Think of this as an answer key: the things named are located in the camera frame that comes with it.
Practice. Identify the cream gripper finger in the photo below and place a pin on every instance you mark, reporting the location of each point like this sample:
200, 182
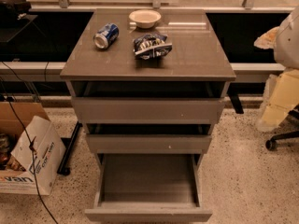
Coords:
267, 40

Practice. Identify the blue chip bag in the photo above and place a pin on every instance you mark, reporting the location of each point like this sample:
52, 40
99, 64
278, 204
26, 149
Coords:
150, 46

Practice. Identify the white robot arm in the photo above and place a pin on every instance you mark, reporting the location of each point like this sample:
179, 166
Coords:
283, 40

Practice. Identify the grey drawer cabinet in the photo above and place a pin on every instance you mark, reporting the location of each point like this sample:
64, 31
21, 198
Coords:
196, 55

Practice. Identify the grey top drawer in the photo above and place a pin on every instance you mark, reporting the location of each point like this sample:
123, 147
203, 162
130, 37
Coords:
147, 102

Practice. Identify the grey middle drawer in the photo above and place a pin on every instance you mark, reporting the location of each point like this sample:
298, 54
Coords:
149, 138

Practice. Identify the grey open bottom drawer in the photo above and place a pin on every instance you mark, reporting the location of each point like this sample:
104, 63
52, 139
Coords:
148, 188

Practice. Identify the black bag on shelf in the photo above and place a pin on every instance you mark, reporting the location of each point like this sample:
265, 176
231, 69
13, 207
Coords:
11, 11

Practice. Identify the white ceramic bowl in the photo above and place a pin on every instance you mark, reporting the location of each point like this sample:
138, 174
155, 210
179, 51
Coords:
145, 18

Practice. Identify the blue soda can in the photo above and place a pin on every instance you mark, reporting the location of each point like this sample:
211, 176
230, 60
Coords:
106, 36

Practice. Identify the black table leg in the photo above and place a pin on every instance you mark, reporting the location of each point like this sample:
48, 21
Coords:
69, 143

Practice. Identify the cardboard box with white flap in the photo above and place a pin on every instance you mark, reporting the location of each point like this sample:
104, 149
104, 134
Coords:
37, 149

